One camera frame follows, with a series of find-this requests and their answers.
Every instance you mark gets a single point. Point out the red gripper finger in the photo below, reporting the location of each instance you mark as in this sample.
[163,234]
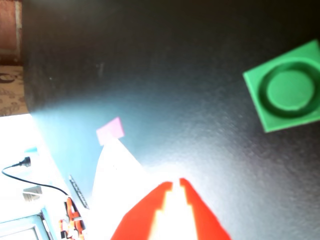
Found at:
[135,222]
[205,225]

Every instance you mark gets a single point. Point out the green cube with round recess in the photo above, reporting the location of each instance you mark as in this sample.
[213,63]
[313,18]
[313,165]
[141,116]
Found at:
[290,90]

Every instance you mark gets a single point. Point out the white numbered grid paper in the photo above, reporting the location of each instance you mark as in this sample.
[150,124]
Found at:
[117,170]

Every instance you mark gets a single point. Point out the red black bar clamp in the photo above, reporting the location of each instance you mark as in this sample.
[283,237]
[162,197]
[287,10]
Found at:
[72,212]
[62,228]

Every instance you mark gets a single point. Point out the black perforated strip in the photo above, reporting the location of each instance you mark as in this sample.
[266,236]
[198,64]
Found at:
[78,192]

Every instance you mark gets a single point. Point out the pink tape strip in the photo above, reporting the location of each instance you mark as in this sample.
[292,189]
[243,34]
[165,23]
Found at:
[110,131]

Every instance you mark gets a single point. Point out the beige patterned cloth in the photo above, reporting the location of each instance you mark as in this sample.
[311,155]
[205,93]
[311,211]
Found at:
[11,95]

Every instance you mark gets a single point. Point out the window frame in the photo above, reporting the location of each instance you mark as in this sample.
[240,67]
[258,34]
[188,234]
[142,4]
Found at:
[22,220]

